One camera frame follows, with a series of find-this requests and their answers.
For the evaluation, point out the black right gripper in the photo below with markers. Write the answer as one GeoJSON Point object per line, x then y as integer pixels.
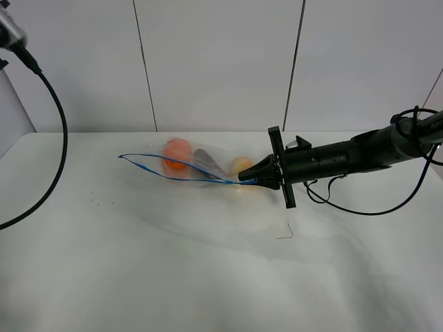
{"type": "Point", "coordinates": [294, 166]}

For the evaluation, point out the clear zip bag blue seal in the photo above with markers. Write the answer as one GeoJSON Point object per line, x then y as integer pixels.
{"type": "Point", "coordinates": [149, 160]}

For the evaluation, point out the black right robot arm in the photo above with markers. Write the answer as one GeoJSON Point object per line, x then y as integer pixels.
{"type": "Point", "coordinates": [406, 138]}

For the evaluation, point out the yellow lemon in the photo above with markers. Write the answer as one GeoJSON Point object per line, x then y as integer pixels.
{"type": "Point", "coordinates": [240, 164]}

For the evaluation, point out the purple eggplant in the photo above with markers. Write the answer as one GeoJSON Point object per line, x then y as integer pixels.
{"type": "Point", "coordinates": [207, 165]}

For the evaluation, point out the orange fruit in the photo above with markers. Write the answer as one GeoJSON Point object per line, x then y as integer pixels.
{"type": "Point", "coordinates": [178, 153]}

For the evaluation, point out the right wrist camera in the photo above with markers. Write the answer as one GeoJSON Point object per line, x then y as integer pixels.
{"type": "Point", "coordinates": [299, 144]}

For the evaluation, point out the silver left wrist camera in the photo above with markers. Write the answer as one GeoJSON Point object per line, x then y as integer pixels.
{"type": "Point", "coordinates": [11, 33]}

